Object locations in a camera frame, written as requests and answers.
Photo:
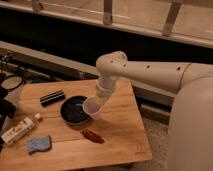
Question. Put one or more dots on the wooden board table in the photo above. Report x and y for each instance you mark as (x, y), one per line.
(120, 125)

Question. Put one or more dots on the tan suction gripper tip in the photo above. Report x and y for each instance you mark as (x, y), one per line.
(102, 100)

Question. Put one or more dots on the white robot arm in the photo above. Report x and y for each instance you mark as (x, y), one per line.
(190, 141)

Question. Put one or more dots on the dark ceramic bowl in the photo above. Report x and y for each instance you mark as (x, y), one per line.
(72, 111)

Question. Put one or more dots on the red-brown packet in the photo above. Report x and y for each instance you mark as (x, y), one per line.
(92, 136)

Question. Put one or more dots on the black object at left edge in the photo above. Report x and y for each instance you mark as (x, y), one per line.
(7, 110)

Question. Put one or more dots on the metal window rail frame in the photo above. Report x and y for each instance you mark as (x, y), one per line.
(185, 21)

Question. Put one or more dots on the blue sponge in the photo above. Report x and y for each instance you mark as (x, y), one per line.
(39, 144)

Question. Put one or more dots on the translucent white cup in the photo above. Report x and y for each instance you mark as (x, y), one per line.
(92, 108)

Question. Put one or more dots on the round framed mirror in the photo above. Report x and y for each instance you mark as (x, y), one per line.
(12, 82)

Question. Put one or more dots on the black striped rectangular case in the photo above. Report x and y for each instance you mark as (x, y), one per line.
(52, 98)

